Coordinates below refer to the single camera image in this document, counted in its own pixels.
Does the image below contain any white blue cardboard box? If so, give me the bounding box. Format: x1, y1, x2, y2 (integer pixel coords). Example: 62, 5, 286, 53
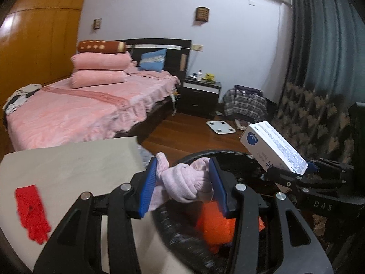
240, 121, 308, 175

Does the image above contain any white bathroom scale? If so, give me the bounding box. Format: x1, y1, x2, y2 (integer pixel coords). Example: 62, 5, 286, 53
206, 121, 236, 135

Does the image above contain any right wall lamp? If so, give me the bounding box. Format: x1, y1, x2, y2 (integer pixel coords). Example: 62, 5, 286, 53
194, 7, 210, 23

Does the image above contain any orange foam net sleeve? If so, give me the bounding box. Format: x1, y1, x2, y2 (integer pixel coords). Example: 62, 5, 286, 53
193, 200, 266, 254

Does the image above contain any black headboard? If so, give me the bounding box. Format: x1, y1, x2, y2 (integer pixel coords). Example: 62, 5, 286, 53
119, 38, 192, 83

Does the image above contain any wall socket plate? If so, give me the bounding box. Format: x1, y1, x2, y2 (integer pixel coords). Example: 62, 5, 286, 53
191, 44, 203, 51

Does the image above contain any white lotion bottle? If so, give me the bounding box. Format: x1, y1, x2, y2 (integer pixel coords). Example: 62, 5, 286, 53
197, 70, 202, 81

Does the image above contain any lower pink pillow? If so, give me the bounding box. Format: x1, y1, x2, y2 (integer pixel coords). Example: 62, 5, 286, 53
70, 70, 127, 88

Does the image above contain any black nightstand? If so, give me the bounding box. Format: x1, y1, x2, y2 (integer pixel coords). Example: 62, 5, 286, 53
177, 79, 222, 118

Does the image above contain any yellow plush toy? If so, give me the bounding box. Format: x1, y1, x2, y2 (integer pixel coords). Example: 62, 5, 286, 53
203, 73, 215, 83

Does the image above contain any dark patterned curtain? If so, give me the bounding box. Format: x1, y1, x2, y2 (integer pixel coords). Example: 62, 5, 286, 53
272, 0, 364, 164

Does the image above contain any clothes pile on bed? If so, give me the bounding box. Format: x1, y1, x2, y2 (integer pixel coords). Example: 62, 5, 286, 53
3, 84, 42, 115

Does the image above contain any left wall lamp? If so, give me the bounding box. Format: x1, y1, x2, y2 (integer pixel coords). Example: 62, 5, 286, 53
93, 18, 102, 30

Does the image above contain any wooden wardrobe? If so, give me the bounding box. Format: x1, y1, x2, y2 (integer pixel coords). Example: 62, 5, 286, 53
1, 0, 84, 104

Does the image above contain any brown dotted bolster pillow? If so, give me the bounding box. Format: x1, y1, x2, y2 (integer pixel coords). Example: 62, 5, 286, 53
77, 40, 127, 54

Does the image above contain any wall lamp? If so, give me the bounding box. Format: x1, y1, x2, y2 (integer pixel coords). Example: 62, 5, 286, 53
194, 7, 210, 23
93, 18, 102, 30

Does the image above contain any plaid shirt on chair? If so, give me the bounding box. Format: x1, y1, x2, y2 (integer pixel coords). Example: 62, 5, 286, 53
223, 85, 267, 122

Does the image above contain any book on floor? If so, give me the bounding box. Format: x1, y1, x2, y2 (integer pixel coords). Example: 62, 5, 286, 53
235, 119, 251, 131

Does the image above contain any bed with pink cover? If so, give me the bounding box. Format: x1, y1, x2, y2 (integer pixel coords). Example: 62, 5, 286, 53
6, 71, 180, 151

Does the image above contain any blue cushion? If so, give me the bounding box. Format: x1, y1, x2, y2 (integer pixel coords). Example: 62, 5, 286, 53
138, 49, 167, 72

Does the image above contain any pink knotted sock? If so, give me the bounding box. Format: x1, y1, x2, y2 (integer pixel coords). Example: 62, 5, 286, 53
149, 152, 214, 211

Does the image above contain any black trash bin with liner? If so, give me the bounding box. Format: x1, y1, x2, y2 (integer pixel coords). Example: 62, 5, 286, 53
151, 150, 263, 273

